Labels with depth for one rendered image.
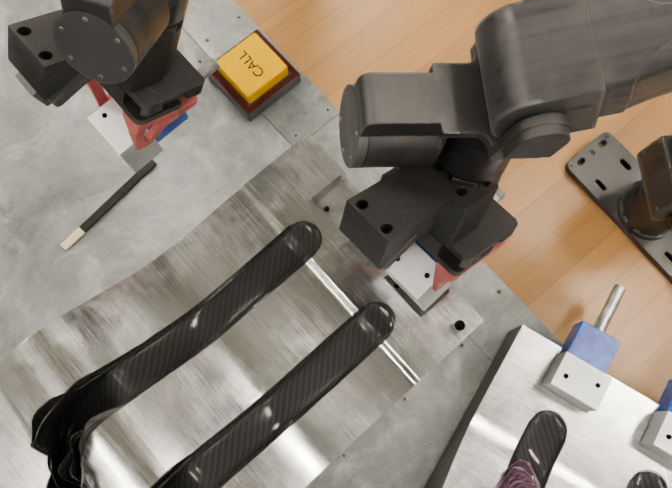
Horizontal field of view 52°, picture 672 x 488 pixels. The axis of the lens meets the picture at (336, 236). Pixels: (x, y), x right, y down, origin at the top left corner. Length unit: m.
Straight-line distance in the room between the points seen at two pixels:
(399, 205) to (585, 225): 0.39
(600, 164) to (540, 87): 0.45
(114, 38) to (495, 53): 0.24
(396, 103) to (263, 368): 0.33
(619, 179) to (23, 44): 0.63
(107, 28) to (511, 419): 0.51
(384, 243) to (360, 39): 0.45
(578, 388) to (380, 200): 0.32
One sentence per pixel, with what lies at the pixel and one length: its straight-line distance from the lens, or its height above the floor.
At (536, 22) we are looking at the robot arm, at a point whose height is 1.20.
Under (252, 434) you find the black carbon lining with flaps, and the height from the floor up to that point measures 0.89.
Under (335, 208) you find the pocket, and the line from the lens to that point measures 0.73.
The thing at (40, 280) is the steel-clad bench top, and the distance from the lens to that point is 0.83.
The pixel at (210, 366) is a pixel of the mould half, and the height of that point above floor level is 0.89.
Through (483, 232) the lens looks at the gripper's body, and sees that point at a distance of 0.56.
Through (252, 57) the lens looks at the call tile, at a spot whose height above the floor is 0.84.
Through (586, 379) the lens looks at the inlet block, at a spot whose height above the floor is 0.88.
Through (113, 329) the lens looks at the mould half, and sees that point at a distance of 0.68.
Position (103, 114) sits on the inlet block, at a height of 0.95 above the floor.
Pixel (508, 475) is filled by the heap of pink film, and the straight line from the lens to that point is 0.70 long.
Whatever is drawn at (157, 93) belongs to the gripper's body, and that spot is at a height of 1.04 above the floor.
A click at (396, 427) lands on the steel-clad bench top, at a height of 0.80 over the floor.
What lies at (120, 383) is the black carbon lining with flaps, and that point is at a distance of 0.67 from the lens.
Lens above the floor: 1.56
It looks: 75 degrees down
